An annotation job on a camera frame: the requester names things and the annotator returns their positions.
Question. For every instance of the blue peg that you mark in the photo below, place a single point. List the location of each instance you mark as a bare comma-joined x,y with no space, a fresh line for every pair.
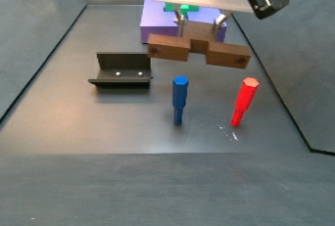
180,97

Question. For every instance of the purple base block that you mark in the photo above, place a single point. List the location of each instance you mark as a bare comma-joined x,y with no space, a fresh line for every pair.
159,21

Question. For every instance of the green U-shaped block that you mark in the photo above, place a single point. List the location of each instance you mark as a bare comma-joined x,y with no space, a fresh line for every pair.
183,8

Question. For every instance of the red peg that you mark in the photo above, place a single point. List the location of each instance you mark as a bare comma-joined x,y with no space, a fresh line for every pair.
245,99

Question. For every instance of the black angle fixture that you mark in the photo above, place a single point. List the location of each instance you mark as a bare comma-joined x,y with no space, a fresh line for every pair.
123,69

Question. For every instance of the brown T-shaped block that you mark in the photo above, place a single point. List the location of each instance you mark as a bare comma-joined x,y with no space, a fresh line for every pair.
199,40

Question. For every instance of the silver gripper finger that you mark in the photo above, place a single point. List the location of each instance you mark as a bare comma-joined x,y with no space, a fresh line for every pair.
180,19
219,22

